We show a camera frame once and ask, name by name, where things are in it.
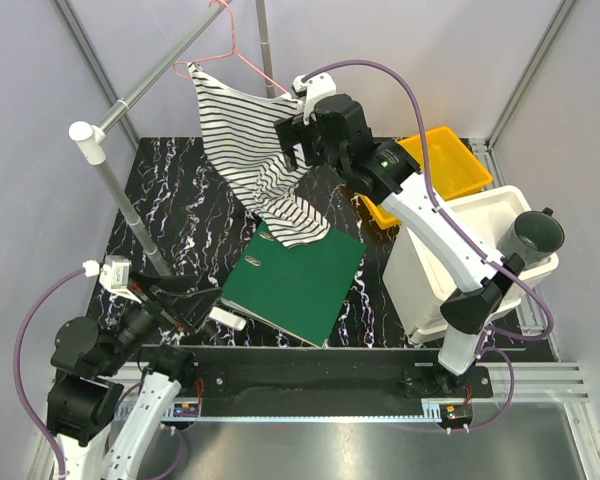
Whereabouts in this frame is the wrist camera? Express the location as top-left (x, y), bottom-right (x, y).
top-left (82, 255), bottom-right (139, 302)
top-left (292, 73), bottom-right (337, 125)

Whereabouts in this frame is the grey metal clothes rack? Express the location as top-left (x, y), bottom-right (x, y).
top-left (68, 0), bottom-right (291, 332)

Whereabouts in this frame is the pink wire hanger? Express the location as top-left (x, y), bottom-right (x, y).
top-left (172, 0), bottom-right (296, 101)

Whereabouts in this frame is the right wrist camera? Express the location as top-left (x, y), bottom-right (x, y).
top-left (292, 73), bottom-right (337, 125)

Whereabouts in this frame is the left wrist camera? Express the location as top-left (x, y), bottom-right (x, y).
top-left (82, 255), bottom-right (139, 302)

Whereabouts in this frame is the striped black white tank top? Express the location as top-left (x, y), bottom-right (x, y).
top-left (188, 63), bottom-right (331, 248)

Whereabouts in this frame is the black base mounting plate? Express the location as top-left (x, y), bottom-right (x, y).
top-left (124, 344), bottom-right (494, 419)

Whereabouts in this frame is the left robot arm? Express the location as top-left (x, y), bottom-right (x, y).
top-left (46, 268), bottom-right (222, 479)

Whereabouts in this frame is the dark green mug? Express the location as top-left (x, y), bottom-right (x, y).
top-left (497, 207), bottom-right (565, 268)

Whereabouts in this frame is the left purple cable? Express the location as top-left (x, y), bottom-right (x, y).
top-left (17, 267), bottom-right (89, 480)

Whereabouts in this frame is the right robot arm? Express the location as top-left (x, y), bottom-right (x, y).
top-left (274, 94), bottom-right (524, 397)

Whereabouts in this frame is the white foam box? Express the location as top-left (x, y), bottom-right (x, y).
top-left (383, 185), bottom-right (531, 344)

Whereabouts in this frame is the green ring binder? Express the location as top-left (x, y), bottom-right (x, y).
top-left (221, 222), bottom-right (365, 348)

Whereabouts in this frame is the yellow plastic tray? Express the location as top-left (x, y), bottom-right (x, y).
top-left (361, 126), bottom-right (493, 230)

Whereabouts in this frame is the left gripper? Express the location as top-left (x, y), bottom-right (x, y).
top-left (99, 266), bottom-right (224, 374)

